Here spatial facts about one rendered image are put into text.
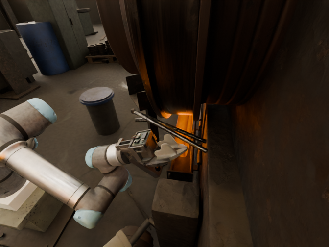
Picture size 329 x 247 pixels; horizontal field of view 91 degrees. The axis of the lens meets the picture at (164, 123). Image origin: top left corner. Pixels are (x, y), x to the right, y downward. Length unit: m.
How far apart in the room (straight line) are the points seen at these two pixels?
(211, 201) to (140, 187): 1.07
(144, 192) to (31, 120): 0.87
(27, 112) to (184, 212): 0.61
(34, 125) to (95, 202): 0.35
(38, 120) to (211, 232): 0.65
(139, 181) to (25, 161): 0.87
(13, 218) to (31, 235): 0.29
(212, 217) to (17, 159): 0.57
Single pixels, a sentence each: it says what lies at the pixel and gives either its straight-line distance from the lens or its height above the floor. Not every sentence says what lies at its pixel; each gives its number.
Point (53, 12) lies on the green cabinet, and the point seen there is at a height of 1.01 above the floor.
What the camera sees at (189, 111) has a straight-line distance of 0.28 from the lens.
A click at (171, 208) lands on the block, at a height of 0.80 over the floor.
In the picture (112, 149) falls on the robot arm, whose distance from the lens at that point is 0.55.
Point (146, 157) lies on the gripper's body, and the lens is 0.49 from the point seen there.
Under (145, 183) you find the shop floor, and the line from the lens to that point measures 1.34.
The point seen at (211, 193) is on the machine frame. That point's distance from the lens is 0.30.
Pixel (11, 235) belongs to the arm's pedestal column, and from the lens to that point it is 1.54.
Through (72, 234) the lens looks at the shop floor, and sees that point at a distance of 1.34.
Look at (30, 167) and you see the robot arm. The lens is 0.65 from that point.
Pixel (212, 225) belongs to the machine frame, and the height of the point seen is 0.87.
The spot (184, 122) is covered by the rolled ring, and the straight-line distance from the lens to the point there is 0.48.
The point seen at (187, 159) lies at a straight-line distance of 0.60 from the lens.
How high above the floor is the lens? 1.13
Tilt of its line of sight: 38 degrees down
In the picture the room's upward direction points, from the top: 4 degrees counter-clockwise
